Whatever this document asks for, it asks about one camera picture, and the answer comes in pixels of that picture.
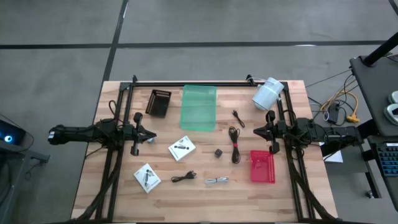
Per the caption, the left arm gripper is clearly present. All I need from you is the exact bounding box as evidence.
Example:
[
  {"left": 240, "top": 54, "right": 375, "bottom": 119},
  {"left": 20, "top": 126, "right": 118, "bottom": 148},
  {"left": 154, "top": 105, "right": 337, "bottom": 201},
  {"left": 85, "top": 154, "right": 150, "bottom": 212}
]
[{"left": 124, "top": 112, "right": 157, "bottom": 156}]

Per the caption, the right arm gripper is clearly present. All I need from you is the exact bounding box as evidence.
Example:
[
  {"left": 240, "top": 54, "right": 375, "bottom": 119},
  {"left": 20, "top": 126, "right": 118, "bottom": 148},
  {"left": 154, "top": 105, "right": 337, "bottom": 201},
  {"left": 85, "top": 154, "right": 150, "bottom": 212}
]
[{"left": 253, "top": 110, "right": 287, "bottom": 155}]

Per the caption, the long black cable red tie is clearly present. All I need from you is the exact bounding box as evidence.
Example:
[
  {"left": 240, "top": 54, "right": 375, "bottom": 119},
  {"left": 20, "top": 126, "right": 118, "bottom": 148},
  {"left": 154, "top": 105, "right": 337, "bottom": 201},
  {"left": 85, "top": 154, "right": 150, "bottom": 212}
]
[{"left": 228, "top": 125, "right": 242, "bottom": 165}]

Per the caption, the short thin black cable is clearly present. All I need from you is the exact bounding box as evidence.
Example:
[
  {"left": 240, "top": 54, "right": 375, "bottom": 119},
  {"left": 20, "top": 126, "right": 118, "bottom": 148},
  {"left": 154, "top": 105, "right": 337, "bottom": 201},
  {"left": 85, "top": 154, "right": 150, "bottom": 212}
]
[{"left": 231, "top": 109, "right": 246, "bottom": 129}]

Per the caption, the white printed instruction booklet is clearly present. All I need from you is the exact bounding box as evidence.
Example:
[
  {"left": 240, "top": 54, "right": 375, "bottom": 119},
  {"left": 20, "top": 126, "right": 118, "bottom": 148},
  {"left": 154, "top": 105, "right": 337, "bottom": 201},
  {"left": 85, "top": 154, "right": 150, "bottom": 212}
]
[
  {"left": 133, "top": 163, "right": 162, "bottom": 194},
  {"left": 168, "top": 135, "right": 197, "bottom": 162}
]

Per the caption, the black USB cable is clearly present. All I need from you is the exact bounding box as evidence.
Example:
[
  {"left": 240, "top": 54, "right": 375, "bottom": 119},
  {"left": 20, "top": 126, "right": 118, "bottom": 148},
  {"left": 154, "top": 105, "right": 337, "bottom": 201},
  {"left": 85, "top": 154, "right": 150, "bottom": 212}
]
[{"left": 170, "top": 170, "right": 198, "bottom": 184}]

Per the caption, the green translucent plastic bin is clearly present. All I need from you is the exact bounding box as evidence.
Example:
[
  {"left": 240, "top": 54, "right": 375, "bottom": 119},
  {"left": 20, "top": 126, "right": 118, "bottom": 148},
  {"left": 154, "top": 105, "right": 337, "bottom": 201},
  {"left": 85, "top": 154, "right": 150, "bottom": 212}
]
[{"left": 179, "top": 84, "right": 218, "bottom": 133}]

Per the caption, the white cable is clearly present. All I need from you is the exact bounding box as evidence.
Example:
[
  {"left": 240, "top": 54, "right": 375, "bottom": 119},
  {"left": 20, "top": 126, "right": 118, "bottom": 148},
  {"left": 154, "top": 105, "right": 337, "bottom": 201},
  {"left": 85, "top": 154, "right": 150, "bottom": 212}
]
[{"left": 205, "top": 176, "right": 230, "bottom": 185}]

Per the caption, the black mesh basket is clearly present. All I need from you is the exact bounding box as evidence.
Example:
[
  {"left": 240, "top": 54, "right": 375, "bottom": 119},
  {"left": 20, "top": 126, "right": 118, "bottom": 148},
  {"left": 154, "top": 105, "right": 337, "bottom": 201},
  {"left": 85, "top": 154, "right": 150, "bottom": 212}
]
[{"left": 145, "top": 89, "right": 173, "bottom": 119}]

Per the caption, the red mesh basket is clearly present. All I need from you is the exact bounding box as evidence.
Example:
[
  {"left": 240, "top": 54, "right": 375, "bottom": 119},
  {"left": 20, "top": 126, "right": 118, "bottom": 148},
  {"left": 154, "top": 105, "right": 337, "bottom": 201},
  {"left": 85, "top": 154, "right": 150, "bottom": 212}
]
[{"left": 249, "top": 149, "right": 277, "bottom": 184}]

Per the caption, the black power adapter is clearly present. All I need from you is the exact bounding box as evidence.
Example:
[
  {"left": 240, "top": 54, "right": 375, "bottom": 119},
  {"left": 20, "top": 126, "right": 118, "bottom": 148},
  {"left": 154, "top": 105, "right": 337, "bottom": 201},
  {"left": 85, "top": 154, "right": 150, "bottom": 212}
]
[{"left": 328, "top": 101, "right": 342, "bottom": 124}]

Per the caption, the white paper sheet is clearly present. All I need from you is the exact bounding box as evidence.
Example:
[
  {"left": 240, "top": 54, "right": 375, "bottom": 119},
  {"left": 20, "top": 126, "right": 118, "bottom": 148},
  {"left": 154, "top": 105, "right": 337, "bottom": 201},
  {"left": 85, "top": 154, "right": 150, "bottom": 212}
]
[{"left": 318, "top": 141, "right": 345, "bottom": 164}]

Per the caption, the black desk support beam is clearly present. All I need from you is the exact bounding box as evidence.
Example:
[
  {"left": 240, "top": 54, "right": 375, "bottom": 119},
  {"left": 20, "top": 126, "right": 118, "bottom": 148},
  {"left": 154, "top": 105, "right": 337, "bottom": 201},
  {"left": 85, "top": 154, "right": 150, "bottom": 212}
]
[{"left": 320, "top": 119, "right": 379, "bottom": 157}]

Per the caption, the grey side stand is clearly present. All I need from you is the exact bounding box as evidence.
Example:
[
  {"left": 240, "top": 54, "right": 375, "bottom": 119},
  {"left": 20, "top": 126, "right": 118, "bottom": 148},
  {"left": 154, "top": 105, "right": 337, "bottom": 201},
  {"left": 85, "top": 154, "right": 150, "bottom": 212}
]
[{"left": 0, "top": 141, "right": 50, "bottom": 224}]

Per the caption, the dark grey desk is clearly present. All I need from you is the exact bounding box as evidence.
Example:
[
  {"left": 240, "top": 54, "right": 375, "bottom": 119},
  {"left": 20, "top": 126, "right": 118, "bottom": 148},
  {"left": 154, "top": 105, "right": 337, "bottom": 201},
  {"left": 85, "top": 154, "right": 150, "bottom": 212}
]
[{"left": 349, "top": 55, "right": 398, "bottom": 138}]

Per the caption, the backlit black keyboard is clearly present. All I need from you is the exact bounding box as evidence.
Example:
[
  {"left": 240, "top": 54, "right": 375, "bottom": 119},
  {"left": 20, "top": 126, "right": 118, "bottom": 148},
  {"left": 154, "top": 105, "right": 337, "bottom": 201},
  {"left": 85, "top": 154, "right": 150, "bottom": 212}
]
[{"left": 375, "top": 142, "right": 398, "bottom": 178}]

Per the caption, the black device blue light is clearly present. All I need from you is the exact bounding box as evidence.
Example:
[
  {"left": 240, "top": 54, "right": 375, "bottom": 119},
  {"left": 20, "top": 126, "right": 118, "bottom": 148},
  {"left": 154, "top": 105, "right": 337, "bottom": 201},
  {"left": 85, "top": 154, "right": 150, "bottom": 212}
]
[{"left": 0, "top": 119, "right": 27, "bottom": 146}]

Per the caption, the grey keyboard desk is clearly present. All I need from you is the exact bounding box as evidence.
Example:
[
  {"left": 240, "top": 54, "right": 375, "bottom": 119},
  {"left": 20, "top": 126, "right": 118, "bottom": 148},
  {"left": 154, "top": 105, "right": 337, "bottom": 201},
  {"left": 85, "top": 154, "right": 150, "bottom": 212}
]
[{"left": 366, "top": 135, "right": 398, "bottom": 212}]

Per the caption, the black pole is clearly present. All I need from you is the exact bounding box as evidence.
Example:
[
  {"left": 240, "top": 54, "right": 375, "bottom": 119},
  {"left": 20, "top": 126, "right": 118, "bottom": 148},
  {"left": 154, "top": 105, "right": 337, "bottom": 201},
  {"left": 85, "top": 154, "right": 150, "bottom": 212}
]
[{"left": 362, "top": 32, "right": 398, "bottom": 68}]

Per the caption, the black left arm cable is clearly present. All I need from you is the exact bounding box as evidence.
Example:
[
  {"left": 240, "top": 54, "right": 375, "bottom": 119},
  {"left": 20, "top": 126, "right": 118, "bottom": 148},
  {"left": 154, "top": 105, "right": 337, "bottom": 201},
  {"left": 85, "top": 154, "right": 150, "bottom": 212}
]
[{"left": 108, "top": 99, "right": 125, "bottom": 125}]

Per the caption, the black aluminium rig frame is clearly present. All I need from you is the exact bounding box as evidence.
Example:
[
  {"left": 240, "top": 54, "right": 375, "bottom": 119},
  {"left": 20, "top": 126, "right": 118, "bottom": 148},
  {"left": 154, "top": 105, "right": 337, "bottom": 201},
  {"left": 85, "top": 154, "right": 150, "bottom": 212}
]
[{"left": 70, "top": 74, "right": 340, "bottom": 224}]

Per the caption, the yellow power cable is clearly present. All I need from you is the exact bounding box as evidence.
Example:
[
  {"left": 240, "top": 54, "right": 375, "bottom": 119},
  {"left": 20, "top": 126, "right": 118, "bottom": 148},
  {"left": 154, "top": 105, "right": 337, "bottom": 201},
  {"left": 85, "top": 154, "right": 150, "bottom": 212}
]
[{"left": 320, "top": 90, "right": 361, "bottom": 124}]

